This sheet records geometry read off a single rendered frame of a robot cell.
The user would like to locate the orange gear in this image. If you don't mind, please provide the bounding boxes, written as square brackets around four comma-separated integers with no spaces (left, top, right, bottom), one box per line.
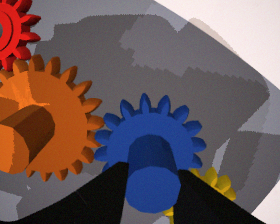
[0,55,105,183]

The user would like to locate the yellow gear with black stripe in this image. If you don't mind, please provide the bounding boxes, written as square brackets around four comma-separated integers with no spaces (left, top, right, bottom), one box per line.
[163,168,236,224]

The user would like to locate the red gear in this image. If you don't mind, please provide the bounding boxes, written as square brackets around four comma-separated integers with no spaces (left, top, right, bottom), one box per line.
[0,0,42,72]

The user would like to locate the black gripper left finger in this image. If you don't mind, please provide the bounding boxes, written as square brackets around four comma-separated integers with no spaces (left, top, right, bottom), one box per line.
[0,161,129,224]

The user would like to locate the blue gear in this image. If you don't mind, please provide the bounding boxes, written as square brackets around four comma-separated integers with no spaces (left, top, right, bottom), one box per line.
[93,93,207,213]

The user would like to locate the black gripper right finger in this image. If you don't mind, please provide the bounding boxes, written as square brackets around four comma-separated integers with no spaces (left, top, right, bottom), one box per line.
[173,169,266,224]

